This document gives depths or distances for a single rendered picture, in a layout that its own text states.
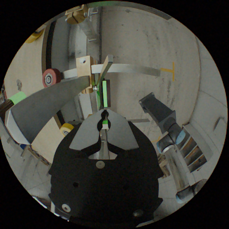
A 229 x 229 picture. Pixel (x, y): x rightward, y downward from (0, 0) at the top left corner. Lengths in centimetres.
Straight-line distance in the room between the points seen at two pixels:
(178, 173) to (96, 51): 98
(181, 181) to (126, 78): 133
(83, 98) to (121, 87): 72
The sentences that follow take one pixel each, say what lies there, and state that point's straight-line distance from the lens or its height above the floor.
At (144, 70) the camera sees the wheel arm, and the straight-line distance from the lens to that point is 29.
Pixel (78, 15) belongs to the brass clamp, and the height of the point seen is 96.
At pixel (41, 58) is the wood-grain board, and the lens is 36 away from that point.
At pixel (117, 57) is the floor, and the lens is 116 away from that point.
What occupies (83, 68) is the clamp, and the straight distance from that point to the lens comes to 26.
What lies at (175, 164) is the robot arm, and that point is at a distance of 73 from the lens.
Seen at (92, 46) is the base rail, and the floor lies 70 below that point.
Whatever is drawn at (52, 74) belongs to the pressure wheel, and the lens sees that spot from 29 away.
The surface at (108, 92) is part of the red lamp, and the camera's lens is 43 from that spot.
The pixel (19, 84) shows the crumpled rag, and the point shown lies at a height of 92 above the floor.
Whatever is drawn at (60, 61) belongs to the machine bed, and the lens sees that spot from 51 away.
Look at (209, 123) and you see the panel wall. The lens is 276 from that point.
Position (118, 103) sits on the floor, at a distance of 123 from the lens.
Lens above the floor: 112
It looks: 58 degrees down
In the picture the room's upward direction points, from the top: 175 degrees clockwise
